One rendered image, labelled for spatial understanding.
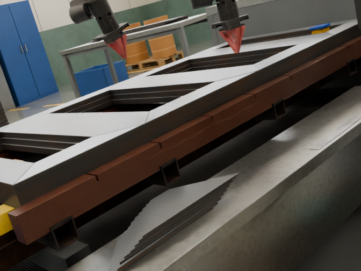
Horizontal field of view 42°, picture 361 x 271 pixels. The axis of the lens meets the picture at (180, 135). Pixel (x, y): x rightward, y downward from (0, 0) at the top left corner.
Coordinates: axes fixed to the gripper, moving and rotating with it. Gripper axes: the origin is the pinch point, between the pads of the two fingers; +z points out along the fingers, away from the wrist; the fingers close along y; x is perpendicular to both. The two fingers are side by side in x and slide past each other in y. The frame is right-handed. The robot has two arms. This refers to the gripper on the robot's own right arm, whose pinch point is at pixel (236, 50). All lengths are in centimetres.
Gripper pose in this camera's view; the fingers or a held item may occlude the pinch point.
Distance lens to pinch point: 144.0
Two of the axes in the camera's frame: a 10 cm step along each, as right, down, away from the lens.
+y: -6.9, 3.5, -6.3
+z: 2.5, 9.4, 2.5
